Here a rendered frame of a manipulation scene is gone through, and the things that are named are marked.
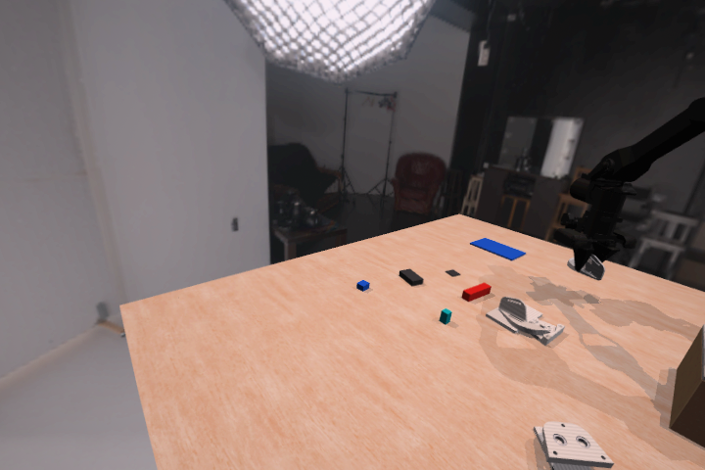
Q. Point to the blue flat rectangular plate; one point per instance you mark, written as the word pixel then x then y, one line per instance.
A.
pixel 498 249

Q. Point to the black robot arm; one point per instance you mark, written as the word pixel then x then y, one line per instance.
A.
pixel 601 188

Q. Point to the teal cube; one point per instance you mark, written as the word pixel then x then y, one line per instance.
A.
pixel 445 316

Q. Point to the small blue block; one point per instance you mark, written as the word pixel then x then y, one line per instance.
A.
pixel 362 285

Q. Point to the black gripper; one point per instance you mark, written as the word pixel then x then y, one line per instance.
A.
pixel 598 232

